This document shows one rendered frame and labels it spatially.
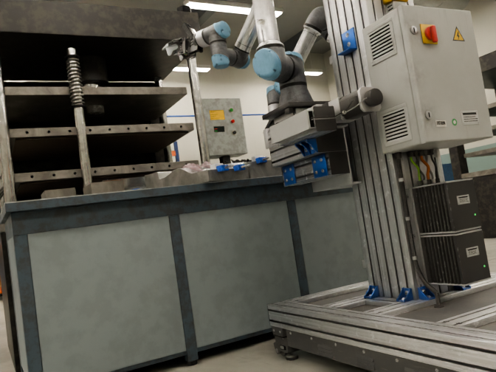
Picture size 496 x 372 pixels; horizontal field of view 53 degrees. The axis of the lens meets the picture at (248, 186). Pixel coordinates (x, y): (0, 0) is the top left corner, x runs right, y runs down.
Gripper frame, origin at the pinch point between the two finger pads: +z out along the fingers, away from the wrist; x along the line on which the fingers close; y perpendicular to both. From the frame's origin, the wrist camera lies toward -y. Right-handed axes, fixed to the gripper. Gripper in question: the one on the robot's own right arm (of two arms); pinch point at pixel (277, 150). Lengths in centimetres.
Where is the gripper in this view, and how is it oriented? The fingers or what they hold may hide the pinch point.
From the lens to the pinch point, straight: 265.6
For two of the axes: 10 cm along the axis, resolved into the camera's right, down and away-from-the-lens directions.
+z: 0.9, 9.7, -2.2
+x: 8.9, 0.2, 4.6
